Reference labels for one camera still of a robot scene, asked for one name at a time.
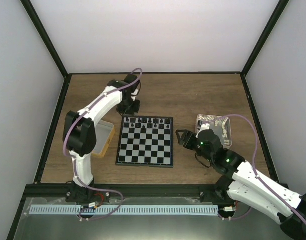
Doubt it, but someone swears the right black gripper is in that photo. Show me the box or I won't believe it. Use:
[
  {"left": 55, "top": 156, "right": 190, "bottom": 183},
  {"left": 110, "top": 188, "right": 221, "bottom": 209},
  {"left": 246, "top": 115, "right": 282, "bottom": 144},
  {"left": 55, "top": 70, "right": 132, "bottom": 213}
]
[{"left": 176, "top": 129, "right": 214, "bottom": 163}]

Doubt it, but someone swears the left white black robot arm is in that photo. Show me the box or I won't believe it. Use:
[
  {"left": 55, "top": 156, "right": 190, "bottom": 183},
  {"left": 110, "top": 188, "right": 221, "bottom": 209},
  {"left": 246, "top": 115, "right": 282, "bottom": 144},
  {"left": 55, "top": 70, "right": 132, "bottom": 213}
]
[{"left": 63, "top": 74, "right": 140, "bottom": 202}]

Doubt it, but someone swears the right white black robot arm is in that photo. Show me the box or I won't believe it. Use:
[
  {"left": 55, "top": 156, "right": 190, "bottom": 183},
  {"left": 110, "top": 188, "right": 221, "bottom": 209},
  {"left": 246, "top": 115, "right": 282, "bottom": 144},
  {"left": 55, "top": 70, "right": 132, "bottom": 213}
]
[{"left": 175, "top": 129, "right": 306, "bottom": 240}]

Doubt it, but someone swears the yellow tin box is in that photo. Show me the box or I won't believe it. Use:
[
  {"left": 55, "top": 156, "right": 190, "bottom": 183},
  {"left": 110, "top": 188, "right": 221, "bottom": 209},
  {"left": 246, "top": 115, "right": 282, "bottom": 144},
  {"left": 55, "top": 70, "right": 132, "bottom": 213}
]
[{"left": 91, "top": 120, "right": 115, "bottom": 159}]

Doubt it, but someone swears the black and silver chessboard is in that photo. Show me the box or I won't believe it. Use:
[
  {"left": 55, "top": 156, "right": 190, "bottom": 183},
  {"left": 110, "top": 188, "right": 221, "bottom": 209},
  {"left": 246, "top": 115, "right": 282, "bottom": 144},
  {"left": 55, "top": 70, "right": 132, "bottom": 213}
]
[{"left": 115, "top": 115, "right": 173, "bottom": 168}]

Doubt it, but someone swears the pink tin box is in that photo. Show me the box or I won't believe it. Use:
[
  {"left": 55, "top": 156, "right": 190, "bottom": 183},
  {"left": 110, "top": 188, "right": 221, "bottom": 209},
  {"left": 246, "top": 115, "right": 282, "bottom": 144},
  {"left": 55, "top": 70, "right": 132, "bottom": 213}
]
[{"left": 195, "top": 114, "right": 232, "bottom": 149}]

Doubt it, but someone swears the light blue cable duct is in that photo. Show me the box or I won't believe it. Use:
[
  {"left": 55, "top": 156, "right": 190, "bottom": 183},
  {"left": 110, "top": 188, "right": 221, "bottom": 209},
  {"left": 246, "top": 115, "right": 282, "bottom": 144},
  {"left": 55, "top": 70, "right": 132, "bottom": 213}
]
[{"left": 29, "top": 204, "right": 218, "bottom": 216}]

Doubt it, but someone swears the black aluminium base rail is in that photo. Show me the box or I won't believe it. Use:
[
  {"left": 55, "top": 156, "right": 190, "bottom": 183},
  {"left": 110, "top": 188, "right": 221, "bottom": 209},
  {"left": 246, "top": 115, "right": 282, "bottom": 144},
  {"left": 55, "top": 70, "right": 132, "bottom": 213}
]
[{"left": 23, "top": 182, "right": 234, "bottom": 203}]

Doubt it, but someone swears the black frame post left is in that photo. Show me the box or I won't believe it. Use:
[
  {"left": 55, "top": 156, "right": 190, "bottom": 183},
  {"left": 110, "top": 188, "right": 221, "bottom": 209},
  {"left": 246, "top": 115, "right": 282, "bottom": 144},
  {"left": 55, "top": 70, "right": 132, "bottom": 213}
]
[{"left": 19, "top": 0, "right": 68, "bottom": 78}]

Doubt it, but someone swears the black frame post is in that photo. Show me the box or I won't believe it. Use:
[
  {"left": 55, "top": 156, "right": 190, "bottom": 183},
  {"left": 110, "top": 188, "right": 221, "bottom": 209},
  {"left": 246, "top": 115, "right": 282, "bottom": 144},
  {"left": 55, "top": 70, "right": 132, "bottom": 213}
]
[
  {"left": 19, "top": 0, "right": 68, "bottom": 78},
  {"left": 242, "top": 0, "right": 290, "bottom": 76}
]

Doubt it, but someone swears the black frame post right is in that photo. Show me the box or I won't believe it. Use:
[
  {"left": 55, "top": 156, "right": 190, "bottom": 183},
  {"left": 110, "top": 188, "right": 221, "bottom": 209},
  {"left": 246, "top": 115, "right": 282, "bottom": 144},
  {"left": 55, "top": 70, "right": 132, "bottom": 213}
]
[{"left": 242, "top": 0, "right": 290, "bottom": 76}]

